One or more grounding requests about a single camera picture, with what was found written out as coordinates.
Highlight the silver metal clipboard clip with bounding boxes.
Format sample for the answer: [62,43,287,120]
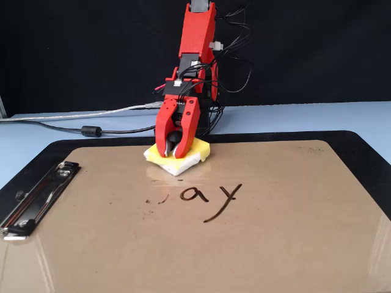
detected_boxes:
[0,161,82,242]

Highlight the yellow sponge with black knob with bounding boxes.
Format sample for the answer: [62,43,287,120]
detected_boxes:
[143,136,211,177]

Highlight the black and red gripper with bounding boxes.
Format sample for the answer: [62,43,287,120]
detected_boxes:
[155,78,201,159]

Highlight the black servo wires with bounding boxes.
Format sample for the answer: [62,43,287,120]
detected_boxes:
[210,0,255,135]

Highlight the silver USB cable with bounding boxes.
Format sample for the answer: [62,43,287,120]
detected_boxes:
[0,101,163,123]

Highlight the black power cable with ferrite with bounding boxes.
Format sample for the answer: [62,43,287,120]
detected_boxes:
[0,119,157,139]

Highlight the brown clipboard board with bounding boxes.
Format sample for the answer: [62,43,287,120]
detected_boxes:
[0,139,391,293]

